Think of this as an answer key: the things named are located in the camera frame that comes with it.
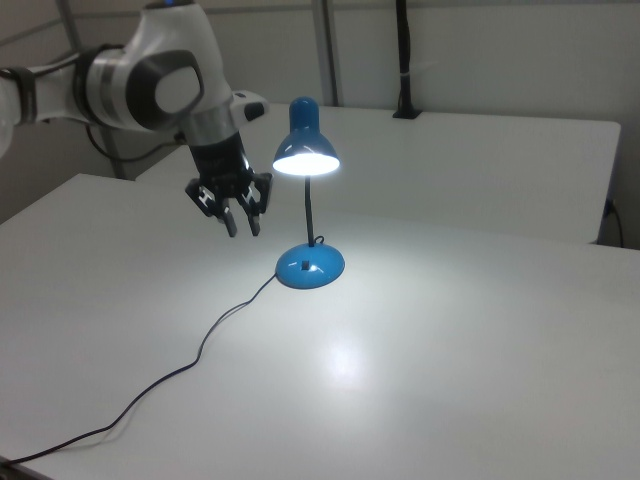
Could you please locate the black lamp power cord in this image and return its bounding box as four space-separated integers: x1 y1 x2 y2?
0 272 279 466

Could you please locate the black cable at table side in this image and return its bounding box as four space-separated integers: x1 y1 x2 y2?
604 198 627 248

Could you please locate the blue desk lamp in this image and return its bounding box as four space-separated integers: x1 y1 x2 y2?
271 96 347 291

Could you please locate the black clamped pole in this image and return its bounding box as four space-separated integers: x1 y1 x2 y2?
392 0 423 120

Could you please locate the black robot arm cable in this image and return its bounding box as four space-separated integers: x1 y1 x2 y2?
83 122 187 163

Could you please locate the white background table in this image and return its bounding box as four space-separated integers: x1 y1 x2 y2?
133 102 623 247

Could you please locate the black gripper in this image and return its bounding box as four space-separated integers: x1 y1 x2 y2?
185 131 275 239

